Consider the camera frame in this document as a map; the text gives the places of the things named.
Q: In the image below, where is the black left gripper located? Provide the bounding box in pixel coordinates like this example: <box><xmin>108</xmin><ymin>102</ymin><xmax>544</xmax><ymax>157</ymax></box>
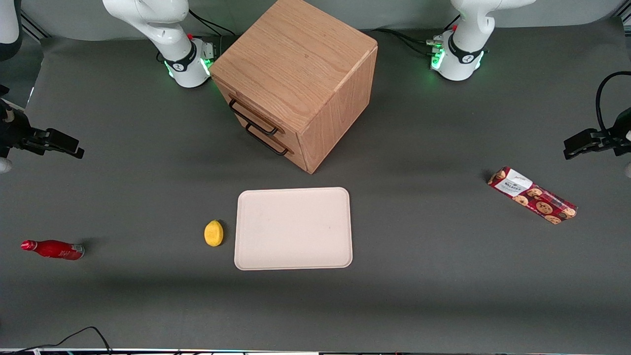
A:
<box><xmin>563</xmin><ymin>107</ymin><xmax>631</xmax><ymax>160</ymax></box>

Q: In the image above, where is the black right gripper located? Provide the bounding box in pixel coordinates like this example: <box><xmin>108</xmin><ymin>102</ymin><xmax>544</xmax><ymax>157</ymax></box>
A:
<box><xmin>0</xmin><ymin>98</ymin><xmax>85</xmax><ymax>160</ymax></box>

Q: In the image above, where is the wooden two-drawer cabinet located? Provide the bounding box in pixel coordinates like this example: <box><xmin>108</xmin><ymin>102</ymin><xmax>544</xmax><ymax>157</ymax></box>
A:
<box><xmin>210</xmin><ymin>0</ymin><xmax>379</xmax><ymax>175</ymax></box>

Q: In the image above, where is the red tartan cookie box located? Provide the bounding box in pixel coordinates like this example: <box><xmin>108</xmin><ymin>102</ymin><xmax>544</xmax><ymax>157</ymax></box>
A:
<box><xmin>488</xmin><ymin>166</ymin><xmax>578</xmax><ymax>225</ymax></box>

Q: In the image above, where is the red bottle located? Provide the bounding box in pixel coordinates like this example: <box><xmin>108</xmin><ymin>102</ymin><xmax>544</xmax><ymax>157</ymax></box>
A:
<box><xmin>21</xmin><ymin>240</ymin><xmax>85</xmax><ymax>261</ymax></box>

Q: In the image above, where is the yellow lemon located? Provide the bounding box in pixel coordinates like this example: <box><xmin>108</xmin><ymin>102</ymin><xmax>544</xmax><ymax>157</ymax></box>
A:
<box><xmin>204</xmin><ymin>220</ymin><xmax>224</xmax><ymax>247</ymax></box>

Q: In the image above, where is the beige rectangular tray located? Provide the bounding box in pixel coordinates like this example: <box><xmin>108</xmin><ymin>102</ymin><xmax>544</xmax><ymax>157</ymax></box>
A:
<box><xmin>234</xmin><ymin>187</ymin><xmax>353</xmax><ymax>271</ymax></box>

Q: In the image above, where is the black cable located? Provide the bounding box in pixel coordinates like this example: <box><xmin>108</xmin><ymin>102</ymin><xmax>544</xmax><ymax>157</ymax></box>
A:
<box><xmin>0</xmin><ymin>326</ymin><xmax>114</xmax><ymax>355</ymax></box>
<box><xmin>377</xmin><ymin>28</ymin><xmax>444</xmax><ymax>56</ymax></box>
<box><xmin>189</xmin><ymin>10</ymin><xmax>237</xmax><ymax>38</ymax></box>
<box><xmin>595</xmin><ymin>71</ymin><xmax>631</xmax><ymax>135</ymax></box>

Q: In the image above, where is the aluminium frame rail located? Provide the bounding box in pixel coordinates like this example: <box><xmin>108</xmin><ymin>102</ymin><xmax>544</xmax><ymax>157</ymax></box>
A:
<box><xmin>20</xmin><ymin>10</ymin><xmax>50</xmax><ymax>40</ymax></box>

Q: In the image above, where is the black metal drawer handle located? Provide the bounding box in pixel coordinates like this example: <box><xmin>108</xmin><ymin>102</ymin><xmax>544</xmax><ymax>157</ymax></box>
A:
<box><xmin>229</xmin><ymin>99</ymin><xmax>280</xmax><ymax>137</ymax></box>
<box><xmin>245</xmin><ymin>123</ymin><xmax>289</xmax><ymax>157</ymax></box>

